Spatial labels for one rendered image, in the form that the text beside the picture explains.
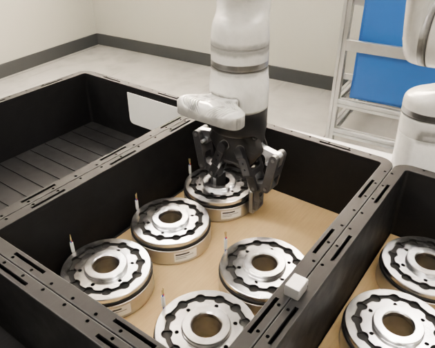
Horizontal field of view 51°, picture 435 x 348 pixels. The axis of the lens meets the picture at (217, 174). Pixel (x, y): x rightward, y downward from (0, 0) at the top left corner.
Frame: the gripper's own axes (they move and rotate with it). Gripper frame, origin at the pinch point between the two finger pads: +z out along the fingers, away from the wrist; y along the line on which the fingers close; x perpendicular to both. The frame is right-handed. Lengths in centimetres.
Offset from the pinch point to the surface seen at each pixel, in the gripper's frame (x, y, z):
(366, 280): 3.2, -20.8, 2.3
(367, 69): -171, 38, 37
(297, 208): -5.1, -7.3, 2.3
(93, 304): 30.0, -5.6, -7.8
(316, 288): 17.4, -20.0, -7.8
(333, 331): 12.4, -20.7, 2.2
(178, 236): 12.7, 0.1, -0.7
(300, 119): -196, 82, 86
